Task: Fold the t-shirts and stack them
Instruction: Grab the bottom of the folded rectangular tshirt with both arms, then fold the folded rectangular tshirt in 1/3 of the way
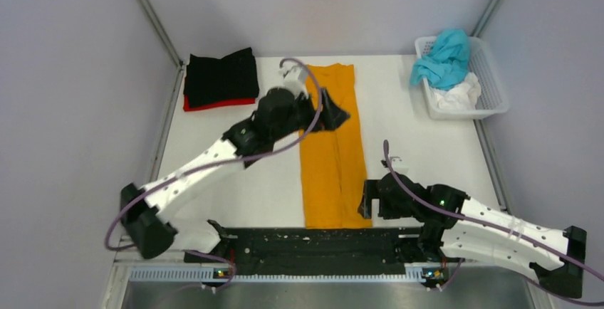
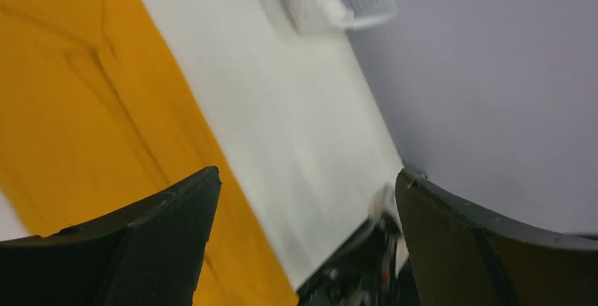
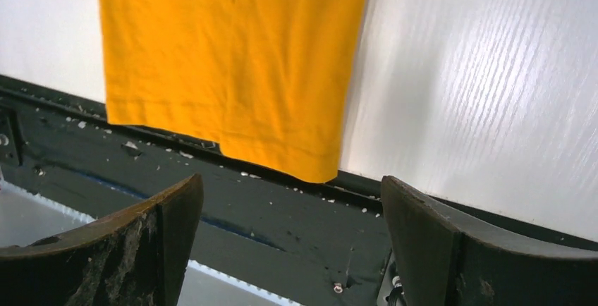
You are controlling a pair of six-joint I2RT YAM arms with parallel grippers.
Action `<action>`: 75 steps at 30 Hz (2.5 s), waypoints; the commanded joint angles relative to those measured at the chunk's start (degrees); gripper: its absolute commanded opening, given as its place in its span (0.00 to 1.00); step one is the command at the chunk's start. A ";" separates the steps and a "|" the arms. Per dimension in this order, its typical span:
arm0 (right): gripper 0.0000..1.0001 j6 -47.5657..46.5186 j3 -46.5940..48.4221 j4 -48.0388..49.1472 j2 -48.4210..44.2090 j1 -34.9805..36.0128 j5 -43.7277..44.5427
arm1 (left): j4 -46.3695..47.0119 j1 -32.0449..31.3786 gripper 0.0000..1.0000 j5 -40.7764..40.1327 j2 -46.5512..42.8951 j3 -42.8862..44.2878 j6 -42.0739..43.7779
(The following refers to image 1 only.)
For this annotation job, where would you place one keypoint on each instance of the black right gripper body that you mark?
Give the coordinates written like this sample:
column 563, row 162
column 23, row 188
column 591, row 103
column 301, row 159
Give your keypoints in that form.
column 389, row 210

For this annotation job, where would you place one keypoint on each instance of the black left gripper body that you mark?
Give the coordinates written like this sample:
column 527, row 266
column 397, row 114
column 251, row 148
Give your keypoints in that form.
column 304, row 113

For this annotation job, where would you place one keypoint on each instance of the yellow t shirt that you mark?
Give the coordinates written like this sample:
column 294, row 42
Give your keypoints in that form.
column 333, row 167

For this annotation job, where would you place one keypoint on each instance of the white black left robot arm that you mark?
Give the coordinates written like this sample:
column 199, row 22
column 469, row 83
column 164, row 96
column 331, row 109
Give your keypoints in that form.
column 150, row 212

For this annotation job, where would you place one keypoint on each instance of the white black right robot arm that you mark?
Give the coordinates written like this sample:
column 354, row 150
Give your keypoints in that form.
column 456, row 225

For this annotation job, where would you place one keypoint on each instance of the folded black t shirt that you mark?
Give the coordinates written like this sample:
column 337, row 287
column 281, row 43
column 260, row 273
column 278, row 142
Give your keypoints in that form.
column 209, row 80

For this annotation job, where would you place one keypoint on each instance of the folded red t shirt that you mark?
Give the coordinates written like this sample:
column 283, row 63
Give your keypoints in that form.
column 188, row 107

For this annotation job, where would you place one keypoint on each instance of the turquoise t shirt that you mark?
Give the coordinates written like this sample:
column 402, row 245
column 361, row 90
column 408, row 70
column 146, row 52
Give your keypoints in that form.
column 446, row 64

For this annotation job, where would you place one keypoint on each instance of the white t shirt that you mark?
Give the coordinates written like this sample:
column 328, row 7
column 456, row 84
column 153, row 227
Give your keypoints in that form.
column 463, row 96

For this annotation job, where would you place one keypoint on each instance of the white plastic basket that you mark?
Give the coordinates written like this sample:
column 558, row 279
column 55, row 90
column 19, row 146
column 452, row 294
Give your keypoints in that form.
column 493, row 99

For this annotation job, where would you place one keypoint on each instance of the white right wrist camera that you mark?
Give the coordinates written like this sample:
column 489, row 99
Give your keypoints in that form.
column 399, row 165

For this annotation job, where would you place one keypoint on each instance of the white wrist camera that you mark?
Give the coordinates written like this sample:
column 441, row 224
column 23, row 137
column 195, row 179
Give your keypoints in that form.
column 294, row 80
column 399, row 165

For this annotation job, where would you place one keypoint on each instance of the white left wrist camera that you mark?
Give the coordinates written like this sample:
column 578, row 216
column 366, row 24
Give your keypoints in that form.
column 294, row 80

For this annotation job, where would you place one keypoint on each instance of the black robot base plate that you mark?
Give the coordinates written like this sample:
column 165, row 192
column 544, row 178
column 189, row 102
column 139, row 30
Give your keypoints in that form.
column 315, row 252

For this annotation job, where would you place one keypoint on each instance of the grey metal frame rail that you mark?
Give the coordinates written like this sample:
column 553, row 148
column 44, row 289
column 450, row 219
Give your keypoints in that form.
column 506, row 203

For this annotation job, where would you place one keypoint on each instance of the left corner metal post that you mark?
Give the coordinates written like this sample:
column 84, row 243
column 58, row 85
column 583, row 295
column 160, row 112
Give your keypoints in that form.
column 155, row 22

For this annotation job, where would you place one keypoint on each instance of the corner metal post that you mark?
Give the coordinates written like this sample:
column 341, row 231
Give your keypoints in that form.
column 155, row 22
column 495, row 0

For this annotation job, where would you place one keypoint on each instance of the right corner metal post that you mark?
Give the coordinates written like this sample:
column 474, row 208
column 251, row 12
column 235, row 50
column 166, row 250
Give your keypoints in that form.
column 495, row 0

